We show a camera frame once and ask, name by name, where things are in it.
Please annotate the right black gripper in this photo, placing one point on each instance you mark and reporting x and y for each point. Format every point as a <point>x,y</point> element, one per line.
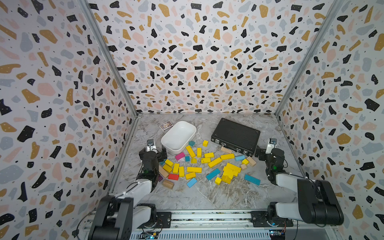
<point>263,154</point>

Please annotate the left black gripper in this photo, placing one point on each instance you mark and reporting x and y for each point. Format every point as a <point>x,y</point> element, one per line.
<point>159,156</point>

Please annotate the long yellow block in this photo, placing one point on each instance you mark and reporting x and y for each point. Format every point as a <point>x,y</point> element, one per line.
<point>190,151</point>

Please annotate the small yellow cube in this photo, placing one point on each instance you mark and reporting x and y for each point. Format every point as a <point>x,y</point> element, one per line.
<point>218,181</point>

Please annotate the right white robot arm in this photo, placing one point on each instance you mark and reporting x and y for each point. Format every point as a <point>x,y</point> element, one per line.
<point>316,200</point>

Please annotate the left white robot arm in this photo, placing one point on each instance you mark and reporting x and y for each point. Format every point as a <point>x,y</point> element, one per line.
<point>119,214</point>

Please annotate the natural wood block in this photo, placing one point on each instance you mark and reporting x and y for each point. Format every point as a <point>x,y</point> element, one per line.
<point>168,184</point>

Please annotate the red block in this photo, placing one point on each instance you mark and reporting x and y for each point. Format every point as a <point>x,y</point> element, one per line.
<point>173,177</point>

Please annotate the white plastic bin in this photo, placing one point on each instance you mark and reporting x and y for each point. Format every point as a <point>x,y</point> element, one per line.
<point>177,138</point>

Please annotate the magenta block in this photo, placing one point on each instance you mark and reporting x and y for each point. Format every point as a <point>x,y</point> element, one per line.
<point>180,156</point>

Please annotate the long teal block right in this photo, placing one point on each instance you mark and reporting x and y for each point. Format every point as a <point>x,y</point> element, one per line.
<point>252,180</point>

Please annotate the long teal block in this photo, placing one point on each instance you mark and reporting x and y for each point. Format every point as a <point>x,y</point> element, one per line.
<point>213,174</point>
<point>252,180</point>

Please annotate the yellow upright block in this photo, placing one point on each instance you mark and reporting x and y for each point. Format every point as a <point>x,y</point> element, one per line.
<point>181,172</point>

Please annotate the small playing card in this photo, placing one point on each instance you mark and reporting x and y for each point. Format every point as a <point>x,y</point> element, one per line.
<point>166,125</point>

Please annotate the black hard case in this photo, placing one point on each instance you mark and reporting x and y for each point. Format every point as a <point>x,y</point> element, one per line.
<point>236,137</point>

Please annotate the yellow flat block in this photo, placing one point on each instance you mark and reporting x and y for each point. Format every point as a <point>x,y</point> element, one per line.
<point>194,170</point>

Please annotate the yellow block pile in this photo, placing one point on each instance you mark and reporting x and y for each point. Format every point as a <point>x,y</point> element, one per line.
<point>229,172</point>

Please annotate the light blue block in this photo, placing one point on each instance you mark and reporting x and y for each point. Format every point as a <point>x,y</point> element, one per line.
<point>192,182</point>

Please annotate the long yellow block diagonal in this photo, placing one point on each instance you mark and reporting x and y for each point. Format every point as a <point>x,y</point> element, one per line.
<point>215,162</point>

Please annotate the long teal block centre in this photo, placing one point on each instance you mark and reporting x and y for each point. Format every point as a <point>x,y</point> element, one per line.
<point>213,174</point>

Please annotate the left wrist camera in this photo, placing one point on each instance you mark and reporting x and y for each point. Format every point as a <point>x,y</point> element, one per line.
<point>151,145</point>

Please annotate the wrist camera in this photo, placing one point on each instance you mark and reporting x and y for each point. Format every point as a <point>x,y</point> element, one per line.
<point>271,145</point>
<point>151,145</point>

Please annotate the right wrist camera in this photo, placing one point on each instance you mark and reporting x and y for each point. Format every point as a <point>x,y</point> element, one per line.
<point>271,145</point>

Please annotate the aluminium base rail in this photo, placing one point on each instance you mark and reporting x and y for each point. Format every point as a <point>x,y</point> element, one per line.
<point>230,225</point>

